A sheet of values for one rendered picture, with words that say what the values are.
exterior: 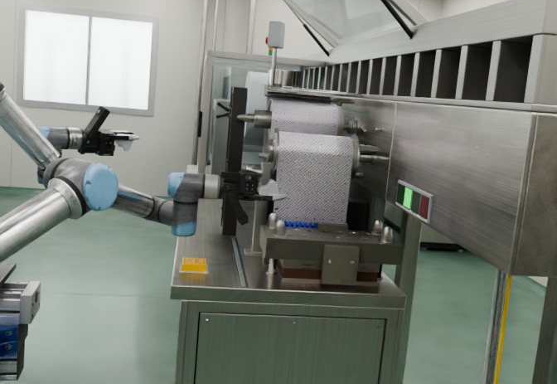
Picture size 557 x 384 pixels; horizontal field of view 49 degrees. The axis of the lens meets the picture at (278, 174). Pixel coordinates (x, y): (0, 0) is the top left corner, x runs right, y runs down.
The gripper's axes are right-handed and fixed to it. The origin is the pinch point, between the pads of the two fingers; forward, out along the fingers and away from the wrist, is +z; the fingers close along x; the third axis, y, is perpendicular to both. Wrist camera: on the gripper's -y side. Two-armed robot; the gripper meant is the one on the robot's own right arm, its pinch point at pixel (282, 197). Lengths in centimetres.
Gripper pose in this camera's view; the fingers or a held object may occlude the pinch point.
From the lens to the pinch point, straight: 189.7
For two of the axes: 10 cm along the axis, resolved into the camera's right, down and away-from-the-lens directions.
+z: 9.9, 0.7, 1.4
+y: 0.9, -9.9, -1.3
